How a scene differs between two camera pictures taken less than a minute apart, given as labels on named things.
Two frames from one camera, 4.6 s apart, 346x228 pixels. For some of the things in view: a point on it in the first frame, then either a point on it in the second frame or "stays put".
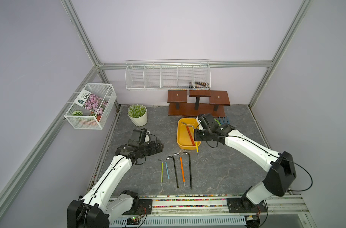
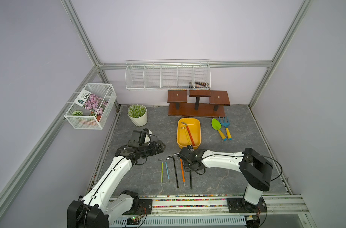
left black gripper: x=153 y=149 stays put
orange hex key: x=182 y=167 stays put
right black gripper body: x=202 y=134 → x=187 y=166
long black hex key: x=191 y=180 stays put
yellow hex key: x=197 y=148 → x=187 y=137
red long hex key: x=189 y=133 stays put
